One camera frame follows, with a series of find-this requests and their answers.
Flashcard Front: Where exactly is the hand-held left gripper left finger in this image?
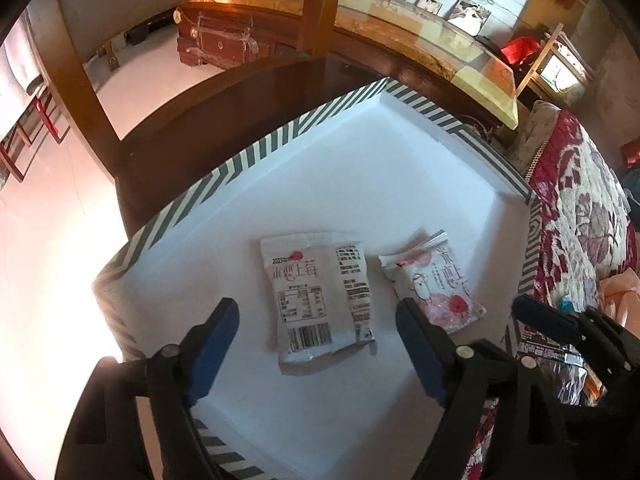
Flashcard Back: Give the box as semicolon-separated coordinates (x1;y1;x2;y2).
132;297;241;480

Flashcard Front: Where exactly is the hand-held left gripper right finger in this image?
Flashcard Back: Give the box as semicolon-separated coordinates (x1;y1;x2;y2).
394;298;567;480

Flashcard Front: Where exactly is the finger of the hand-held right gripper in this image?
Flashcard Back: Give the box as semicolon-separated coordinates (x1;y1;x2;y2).
511;294;640;386

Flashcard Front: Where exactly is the clear plastic snack bag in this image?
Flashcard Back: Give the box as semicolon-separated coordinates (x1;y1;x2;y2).
517;327;588;407

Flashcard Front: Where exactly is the white pink snack packet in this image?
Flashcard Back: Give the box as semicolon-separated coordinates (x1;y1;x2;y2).
378;230;487;335

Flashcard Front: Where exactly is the white snack packet with barcode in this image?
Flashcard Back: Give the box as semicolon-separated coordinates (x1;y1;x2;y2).
260;231;377;366

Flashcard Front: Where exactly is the white box with striped rim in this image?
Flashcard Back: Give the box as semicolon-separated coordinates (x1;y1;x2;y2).
91;77;543;480

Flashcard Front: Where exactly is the pink blanket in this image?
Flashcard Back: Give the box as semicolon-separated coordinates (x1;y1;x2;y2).
597;266;640;333

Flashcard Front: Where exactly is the orange biscuit packet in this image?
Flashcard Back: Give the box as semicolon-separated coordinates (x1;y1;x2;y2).
582;375;609;407

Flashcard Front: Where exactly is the floral blanket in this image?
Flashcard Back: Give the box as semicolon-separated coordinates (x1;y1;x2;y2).
480;102;640;480

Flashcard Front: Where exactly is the dark wooden table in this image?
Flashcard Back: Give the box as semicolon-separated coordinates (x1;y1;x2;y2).
114;56;388;243

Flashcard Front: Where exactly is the small wooden stand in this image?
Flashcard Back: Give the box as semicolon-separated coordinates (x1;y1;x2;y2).
515;22;599;102

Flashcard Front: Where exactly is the red bag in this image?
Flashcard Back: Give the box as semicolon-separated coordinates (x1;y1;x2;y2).
500;37;544;67

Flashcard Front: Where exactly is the red metal rack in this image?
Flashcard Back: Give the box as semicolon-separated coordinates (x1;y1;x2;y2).
0;85;72;182

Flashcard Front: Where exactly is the long glass-topped wooden cabinet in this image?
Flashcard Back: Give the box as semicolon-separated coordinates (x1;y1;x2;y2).
179;0;522;132

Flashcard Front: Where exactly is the wooden chest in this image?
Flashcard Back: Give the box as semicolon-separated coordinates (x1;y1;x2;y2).
175;0;277;69

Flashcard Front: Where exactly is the wooden chair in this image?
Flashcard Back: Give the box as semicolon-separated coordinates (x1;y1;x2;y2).
52;0;343;145

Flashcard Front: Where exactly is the large photo frame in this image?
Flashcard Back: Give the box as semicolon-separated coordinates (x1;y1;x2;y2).
446;0;492;37

